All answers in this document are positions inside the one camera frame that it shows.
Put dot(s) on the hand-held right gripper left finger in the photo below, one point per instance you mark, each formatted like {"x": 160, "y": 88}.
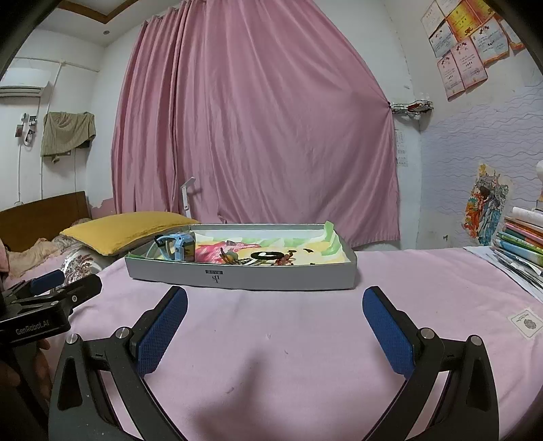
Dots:
{"x": 163, "y": 335}

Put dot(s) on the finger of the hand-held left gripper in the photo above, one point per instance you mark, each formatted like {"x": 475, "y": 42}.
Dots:
{"x": 46, "y": 280}
{"x": 85, "y": 290}

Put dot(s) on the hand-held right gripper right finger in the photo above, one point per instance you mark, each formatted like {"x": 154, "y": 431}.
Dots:
{"x": 388, "y": 335}

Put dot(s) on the blue smart watch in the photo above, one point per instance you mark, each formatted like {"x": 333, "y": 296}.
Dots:
{"x": 180, "y": 248}

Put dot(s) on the grey box with colourful lining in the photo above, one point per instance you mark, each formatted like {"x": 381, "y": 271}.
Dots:
{"x": 237, "y": 277}

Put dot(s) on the person's left hand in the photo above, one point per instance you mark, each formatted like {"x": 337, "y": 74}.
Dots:
{"x": 44, "y": 369}

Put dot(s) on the floral pillow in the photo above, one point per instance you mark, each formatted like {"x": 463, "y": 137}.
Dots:
{"x": 85, "y": 265}

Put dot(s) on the beige floral blanket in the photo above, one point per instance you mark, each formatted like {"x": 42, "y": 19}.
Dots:
{"x": 38, "y": 250}

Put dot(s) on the wooden headboard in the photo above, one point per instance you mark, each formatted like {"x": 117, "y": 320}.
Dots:
{"x": 42, "y": 216}

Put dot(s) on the yellow pillow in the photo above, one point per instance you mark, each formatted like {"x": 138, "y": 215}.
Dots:
{"x": 127, "y": 231}

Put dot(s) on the olive hair clip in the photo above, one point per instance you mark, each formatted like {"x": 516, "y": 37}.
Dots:
{"x": 229, "y": 256}

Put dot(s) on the pink bed sheet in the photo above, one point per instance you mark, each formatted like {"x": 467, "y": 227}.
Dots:
{"x": 275, "y": 339}

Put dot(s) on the white folding lamp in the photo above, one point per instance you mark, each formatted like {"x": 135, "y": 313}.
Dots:
{"x": 185, "y": 203}

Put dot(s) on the loose white papers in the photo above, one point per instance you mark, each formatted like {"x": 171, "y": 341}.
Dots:
{"x": 500, "y": 263}

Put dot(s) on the white sheet label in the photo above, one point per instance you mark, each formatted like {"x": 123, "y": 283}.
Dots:
{"x": 526, "y": 323}

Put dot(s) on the olive hanging cloth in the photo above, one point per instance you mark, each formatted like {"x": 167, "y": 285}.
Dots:
{"x": 68, "y": 135}

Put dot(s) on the stack of books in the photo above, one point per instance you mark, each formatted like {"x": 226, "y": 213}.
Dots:
{"x": 524, "y": 241}

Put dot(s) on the white air conditioner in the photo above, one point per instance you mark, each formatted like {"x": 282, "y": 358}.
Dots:
{"x": 21, "y": 90}

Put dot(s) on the pink curtain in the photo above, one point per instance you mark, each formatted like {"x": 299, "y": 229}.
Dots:
{"x": 254, "y": 118}

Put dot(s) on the white wall-mounted device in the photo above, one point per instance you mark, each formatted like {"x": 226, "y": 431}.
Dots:
{"x": 27, "y": 129}

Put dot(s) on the cartoon wall poster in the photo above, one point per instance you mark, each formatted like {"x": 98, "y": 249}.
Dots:
{"x": 485, "y": 207}

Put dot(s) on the small wall calendar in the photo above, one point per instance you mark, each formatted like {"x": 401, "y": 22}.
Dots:
{"x": 401, "y": 148}

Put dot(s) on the group of wall certificates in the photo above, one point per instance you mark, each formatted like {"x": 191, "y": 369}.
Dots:
{"x": 466, "y": 46}

